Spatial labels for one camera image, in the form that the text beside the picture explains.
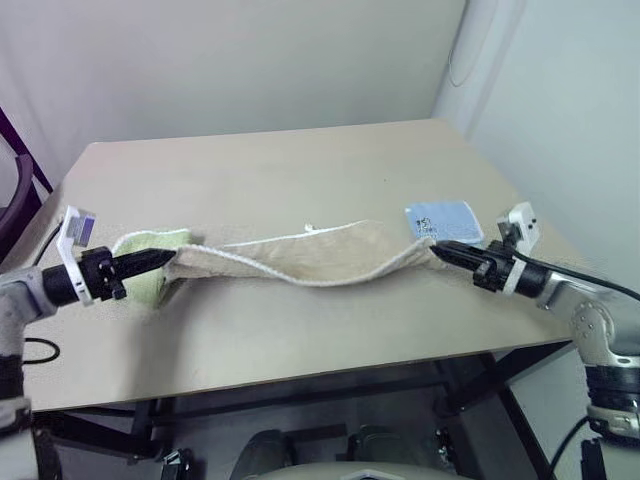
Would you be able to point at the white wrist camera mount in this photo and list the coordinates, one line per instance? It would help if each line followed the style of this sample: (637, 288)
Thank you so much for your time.
(522, 222)
(75, 227)

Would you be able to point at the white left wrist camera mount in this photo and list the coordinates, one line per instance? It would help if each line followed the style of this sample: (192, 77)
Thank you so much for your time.
(75, 227)

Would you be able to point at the black table frame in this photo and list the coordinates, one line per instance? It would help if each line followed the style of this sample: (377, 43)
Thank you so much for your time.
(350, 395)

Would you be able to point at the purple chair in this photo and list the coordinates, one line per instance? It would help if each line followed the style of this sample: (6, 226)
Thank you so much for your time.
(22, 190)

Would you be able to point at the beige towel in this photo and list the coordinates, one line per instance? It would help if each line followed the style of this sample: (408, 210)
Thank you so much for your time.
(310, 260)

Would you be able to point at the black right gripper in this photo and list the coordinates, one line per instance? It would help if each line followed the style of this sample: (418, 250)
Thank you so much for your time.
(495, 270)

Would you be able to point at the beige robot torso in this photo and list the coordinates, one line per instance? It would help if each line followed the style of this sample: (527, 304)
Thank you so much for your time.
(320, 472)

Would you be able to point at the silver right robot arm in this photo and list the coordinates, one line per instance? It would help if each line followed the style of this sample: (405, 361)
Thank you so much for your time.
(595, 320)

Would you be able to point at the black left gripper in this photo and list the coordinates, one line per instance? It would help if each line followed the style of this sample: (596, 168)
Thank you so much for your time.
(100, 275)

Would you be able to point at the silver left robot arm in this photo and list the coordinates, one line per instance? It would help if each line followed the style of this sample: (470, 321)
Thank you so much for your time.
(20, 295)

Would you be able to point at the light green towel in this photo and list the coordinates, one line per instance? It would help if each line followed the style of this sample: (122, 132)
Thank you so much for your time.
(145, 290)

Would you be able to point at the light blue folded cloth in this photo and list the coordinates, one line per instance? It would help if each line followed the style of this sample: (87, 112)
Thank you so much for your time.
(445, 220)

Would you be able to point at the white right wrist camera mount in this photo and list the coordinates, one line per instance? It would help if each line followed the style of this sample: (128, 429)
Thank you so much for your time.
(522, 222)

